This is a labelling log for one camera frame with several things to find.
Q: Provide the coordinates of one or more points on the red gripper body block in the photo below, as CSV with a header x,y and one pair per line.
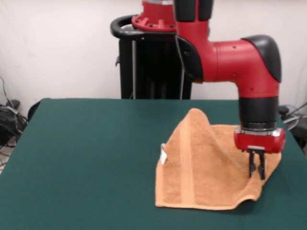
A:
x,y
259,141

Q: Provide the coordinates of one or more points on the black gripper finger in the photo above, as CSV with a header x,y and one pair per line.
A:
x,y
251,163
262,165

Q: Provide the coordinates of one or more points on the tan terry towel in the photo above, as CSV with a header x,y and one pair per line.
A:
x,y
206,172

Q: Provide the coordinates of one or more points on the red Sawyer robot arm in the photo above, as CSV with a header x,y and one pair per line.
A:
x,y
235,62

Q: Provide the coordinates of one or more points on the dark green tablecloth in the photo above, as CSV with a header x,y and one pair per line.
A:
x,y
72,167

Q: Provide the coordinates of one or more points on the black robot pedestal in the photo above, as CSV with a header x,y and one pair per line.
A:
x,y
148,72

